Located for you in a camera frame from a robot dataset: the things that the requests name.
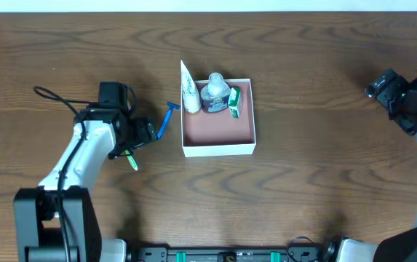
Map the green toothbrush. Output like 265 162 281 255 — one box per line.
125 150 138 171

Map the blue disposable razor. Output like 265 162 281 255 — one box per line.
157 101 180 140

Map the white Pantene tube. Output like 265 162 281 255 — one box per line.
180 60 202 115

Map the green white soap box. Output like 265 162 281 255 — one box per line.
228 87 242 119

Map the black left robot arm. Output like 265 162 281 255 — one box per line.
13 108 156 261

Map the white box pink interior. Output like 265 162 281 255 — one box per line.
180 79 256 157

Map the black mounting rail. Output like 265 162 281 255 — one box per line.
126 243 331 262

